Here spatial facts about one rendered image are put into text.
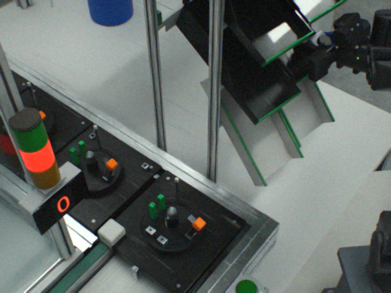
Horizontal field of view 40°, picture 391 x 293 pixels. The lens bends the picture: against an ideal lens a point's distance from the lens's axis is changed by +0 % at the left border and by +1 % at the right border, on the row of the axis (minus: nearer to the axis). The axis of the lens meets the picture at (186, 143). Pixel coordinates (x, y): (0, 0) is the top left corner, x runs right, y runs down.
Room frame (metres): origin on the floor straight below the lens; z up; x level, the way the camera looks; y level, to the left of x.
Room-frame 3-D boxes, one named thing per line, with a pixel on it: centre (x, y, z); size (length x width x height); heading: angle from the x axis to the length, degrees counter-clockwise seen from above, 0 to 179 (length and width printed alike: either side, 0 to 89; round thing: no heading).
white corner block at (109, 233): (0.63, 0.17, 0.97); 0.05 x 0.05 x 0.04; 49
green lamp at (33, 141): (0.57, 0.25, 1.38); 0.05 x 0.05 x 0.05
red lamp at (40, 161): (0.57, 0.25, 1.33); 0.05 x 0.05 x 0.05
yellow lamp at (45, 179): (0.57, 0.25, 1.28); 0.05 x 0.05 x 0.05
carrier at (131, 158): (0.81, 0.23, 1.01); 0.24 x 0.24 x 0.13; 49
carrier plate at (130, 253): (0.64, 0.04, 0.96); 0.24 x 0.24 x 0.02; 49
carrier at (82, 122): (0.97, 0.42, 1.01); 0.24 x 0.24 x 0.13; 49
